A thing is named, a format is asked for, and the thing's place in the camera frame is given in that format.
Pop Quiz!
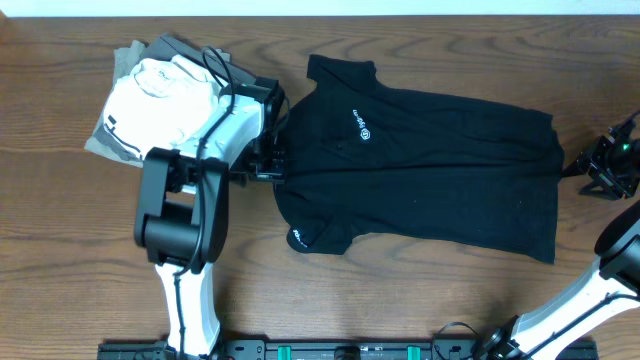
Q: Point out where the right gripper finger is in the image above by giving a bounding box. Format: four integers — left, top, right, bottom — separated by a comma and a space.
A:
579, 180, 620, 201
561, 159, 584, 178

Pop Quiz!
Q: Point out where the black polo shirt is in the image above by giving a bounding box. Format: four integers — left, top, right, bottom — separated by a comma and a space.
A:
274, 55, 564, 263

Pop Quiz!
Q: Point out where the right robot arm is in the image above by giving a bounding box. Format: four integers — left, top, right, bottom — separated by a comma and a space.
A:
471, 118, 639, 359

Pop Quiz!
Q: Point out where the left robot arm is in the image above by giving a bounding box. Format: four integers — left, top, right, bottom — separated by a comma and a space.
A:
129, 78, 289, 359

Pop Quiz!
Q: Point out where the white folded shirt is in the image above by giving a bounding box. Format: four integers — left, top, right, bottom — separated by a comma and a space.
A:
102, 54, 226, 161

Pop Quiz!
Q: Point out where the dark grey folded garment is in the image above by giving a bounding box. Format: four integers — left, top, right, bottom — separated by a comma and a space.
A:
84, 34, 258, 167

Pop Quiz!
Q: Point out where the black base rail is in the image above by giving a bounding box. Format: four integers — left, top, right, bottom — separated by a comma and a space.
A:
96, 337, 599, 360

